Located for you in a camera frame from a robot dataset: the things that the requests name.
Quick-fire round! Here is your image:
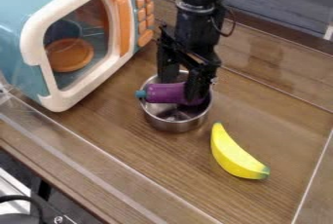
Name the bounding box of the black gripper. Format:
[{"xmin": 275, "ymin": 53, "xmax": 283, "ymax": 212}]
[{"xmin": 158, "ymin": 2, "xmax": 226, "ymax": 101}]

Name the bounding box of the purple toy eggplant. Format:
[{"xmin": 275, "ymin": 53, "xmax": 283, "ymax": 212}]
[{"xmin": 136, "ymin": 82, "xmax": 206, "ymax": 106}]

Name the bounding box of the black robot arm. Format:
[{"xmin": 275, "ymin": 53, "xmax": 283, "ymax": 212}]
[{"xmin": 158, "ymin": 0, "xmax": 236, "ymax": 103}]

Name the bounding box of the yellow toy banana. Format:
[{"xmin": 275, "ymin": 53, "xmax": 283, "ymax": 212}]
[{"xmin": 212, "ymin": 123, "xmax": 271, "ymax": 180}]

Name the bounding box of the orange microwave turntable plate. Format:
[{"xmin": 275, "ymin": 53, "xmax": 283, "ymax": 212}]
[{"xmin": 46, "ymin": 38, "xmax": 94, "ymax": 72}]

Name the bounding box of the blue white toy microwave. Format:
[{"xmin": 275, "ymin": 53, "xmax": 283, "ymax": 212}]
[{"xmin": 0, "ymin": 0, "xmax": 156, "ymax": 112}]

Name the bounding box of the black cable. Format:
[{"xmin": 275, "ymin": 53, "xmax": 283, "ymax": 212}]
[{"xmin": 0, "ymin": 194, "xmax": 47, "ymax": 224}]

